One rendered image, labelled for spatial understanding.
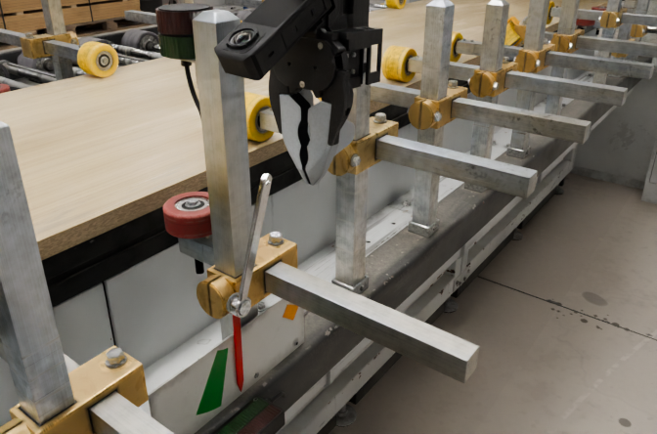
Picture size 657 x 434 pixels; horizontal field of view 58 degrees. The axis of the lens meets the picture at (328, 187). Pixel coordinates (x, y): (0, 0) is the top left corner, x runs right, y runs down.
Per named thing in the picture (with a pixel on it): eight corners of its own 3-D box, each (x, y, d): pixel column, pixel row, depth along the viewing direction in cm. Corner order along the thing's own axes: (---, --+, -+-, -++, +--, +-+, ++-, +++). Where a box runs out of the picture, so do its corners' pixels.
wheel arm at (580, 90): (625, 103, 115) (629, 84, 114) (620, 108, 113) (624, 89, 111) (402, 66, 143) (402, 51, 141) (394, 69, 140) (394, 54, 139)
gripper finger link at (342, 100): (351, 146, 56) (355, 51, 53) (342, 150, 55) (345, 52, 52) (312, 136, 59) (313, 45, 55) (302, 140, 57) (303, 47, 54)
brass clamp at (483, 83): (517, 86, 130) (520, 63, 128) (493, 100, 121) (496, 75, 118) (491, 81, 134) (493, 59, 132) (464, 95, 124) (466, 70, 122)
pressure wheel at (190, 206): (240, 269, 86) (234, 197, 82) (197, 294, 81) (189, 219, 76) (201, 251, 91) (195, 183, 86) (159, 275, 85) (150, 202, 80)
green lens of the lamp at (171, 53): (228, 51, 66) (226, 30, 65) (186, 61, 61) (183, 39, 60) (191, 44, 69) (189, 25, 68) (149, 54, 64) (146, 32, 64)
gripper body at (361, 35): (382, 89, 59) (389, -41, 55) (331, 104, 53) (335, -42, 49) (321, 78, 64) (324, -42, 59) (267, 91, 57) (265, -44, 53)
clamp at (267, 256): (298, 275, 80) (297, 242, 78) (226, 325, 71) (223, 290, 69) (267, 262, 84) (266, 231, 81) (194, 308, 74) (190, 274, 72)
